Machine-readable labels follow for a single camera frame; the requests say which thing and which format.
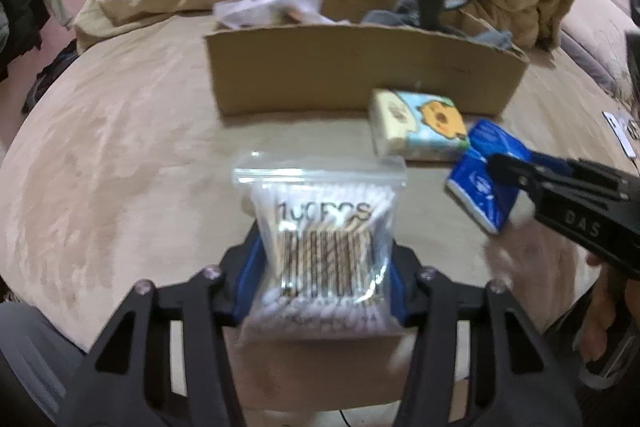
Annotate pink floral pillow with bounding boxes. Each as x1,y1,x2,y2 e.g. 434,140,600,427
561,0,637,108

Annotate white smartphone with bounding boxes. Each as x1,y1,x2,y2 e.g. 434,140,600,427
602,112,637,159

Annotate grey pillow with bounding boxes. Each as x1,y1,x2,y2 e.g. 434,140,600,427
560,30,616,94

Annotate cotton swab plastic bag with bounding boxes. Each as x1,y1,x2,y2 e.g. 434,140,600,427
232,152,407,340

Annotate grey knit gloves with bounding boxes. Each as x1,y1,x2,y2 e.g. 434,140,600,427
361,0,513,51

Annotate dark grey socks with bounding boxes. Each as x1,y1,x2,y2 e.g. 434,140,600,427
416,0,478,35

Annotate person's left grey leg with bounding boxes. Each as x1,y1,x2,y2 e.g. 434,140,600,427
1,301,86,426

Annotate blue tissue pack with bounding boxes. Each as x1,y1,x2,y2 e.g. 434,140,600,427
446,119,532,235

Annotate black backpack on floor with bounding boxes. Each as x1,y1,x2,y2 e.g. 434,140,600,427
22,39,78,116

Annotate cartoon bear tissue pack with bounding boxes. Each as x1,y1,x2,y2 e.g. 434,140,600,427
369,89,470,161

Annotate clear bag with brown items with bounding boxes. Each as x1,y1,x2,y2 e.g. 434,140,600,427
213,0,349,30

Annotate person's right hand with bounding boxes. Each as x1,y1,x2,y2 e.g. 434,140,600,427
577,254,616,362

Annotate open brown cardboard box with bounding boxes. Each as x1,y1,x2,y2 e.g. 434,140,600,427
205,0,528,116

